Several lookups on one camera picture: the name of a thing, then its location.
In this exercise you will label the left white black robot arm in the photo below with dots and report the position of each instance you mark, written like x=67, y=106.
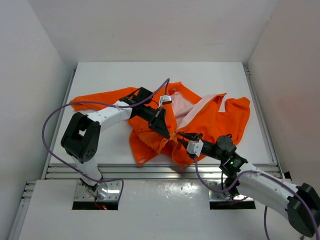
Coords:
x=81, y=137

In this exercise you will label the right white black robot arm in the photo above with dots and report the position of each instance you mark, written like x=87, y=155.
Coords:
x=299, y=204

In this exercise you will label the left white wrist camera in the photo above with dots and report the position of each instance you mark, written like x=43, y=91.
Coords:
x=164, y=100

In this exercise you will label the metal base plate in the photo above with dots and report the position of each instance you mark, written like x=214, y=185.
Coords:
x=104, y=192
x=216, y=196

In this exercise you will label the aluminium rail frame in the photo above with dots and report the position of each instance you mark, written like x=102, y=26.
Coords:
x=160, y=200

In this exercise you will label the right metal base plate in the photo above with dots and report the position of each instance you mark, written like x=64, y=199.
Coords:
x=216, y=196

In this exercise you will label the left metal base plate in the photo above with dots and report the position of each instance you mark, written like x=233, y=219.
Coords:
x=104, y=192

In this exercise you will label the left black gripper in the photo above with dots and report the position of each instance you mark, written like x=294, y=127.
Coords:
x=157, y=123

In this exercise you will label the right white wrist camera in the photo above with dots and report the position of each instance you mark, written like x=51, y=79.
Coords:
x=194, y=147

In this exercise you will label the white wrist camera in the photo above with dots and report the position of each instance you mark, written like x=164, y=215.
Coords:
x=164, y=100
x=194, y=147

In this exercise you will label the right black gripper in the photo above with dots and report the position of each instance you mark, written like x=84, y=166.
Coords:
x=190, y=137

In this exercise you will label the orange zip jacket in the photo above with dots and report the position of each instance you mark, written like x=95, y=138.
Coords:
x=210, y=115

